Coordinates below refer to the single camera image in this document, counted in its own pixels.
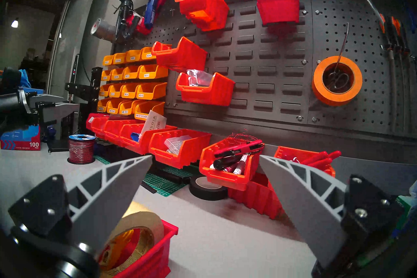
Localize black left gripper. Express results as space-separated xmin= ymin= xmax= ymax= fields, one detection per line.
xmin=0 ymin=89 xmax=80 ymax=125

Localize dark metal C clamp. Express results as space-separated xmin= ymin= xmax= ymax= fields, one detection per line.
xmin=112 ymin=0 xmax=136 ymax=44

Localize green cutting mat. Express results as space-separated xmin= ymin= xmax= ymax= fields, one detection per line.
xmin=94 ymin=155 xmax=201 ymax=198

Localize yellow tape measure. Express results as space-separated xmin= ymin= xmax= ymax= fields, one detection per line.
xmin=103 ymin=230 xmax=134 ymax=265

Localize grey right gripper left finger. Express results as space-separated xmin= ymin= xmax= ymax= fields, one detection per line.
xmin=8 ymin=155 xmax=152 ymax=253

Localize black flat bar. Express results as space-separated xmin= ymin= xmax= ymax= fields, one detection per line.
xmin=141 ymin=163 xmax=196 ymax=194

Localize red white marker pen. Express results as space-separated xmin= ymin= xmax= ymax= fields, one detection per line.
xmin=233 ymin=154 xmax=250 ymax=175

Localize black tape roll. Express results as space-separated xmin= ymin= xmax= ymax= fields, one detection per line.
xmin=189 ymin=175 xmax=229 ymax=201

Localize crimson plastic parts bin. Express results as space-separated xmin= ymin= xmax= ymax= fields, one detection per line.
xmin=254 ymin=0 xmax=300 ymax=26

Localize orange tape roll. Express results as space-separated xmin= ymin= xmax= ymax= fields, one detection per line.
xmin=312 ymin=56 xmax=363 ymax=106

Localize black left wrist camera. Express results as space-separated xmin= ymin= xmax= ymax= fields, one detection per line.
xmin=0 ymin=67 xmax=22 ymax=92

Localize grey pegboard wall panel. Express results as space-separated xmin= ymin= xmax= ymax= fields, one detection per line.
xmin=112 ymin=0 xmax=417 ymax=141

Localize red plastic parts bin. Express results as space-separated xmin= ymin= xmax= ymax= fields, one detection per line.
xmin=199 ymin=137 xmax=265 ymax=191
xmin=86 ymin=113 xmax=109 ymax=132
xmin=275 ymin=146 xmax=336 ymax=178
xmin=176 ymin=71 xmax=236 ymax=107
xmin=91 ymin=116 xmax=114 ymax=138
xmin=151 ymin=36 xmax=208 ymax=73
xmin=119 ymin=123 xmax=178 ymax=155
xmin=149 ymin=129 xmax=212 ymax=170
xmin=175 ymin=0 xmax=230 ymax=32
xmin=228 ymin=172 xmax=284 ymax=220
xmin=104 ymin=119 xmax=140 ymax=147

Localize blue cloth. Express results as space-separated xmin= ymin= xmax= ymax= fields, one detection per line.
xmin=18 ymin=69 xmax=32 ymax=88

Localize black marker pen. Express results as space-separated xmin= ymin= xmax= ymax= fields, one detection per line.
xmin=212 ymin=155 xmax=243 ymax=171

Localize red white tool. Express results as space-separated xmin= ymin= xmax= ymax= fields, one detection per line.
xmin=125 ymin=12 xmax=153 ymax=35

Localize red handled screwdriver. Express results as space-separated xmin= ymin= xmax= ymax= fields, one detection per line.
xmin=295 ymin=151 xmax=330 ymax=166
xmin=321 ymin=150 xmax=342 ymax=162

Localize grey duct tape roll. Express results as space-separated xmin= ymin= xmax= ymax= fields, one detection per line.
xmin=91 ymin=18 xmax=117 ymax=41

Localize red wire spool blue label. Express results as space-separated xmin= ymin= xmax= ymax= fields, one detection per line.
xmin=67 ymin=134 xmax=97 ymax=165

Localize crimson plastic storage bin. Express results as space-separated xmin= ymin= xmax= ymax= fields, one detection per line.
xmin=111 ymin=219 xmax=179 ymax=278

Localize red wire tangle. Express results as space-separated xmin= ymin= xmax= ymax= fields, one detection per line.
xmin=228 ymin=132 xmax=263 ymax=147

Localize blue cleaning cloths box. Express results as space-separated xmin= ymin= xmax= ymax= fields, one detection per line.
xmin=0 ymin=86 xmax=44 ymax=151

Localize cream masking tape roll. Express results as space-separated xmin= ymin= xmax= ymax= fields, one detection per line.
xmin=98 ymin=211 xmax=165 ymax=278

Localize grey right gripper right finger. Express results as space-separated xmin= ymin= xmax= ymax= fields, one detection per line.
xmin=260 ymin=155 xmax=404 ymax=278

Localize black metal stand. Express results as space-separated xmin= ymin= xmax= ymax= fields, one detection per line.
xmin=47 ymin=67 xmax=103 ymax=153

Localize white paper packet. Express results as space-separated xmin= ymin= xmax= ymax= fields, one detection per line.
xmin=138 ymin=110 xmax=167 ymax=143

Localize clear plastic bag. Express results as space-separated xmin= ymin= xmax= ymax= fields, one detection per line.
xmin=187 ymin=69 xmax=214 ymax=87
xmin=164 ymin=135 xmax=193 ymax=155

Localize small steel scissors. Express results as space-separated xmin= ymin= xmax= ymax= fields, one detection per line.
xmin=326 ymin=22 xmax=351 ymax=92

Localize red black wire stripper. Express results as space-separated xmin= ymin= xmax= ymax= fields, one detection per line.
xmin=213 ymin=140 xmax=265 ymax=159

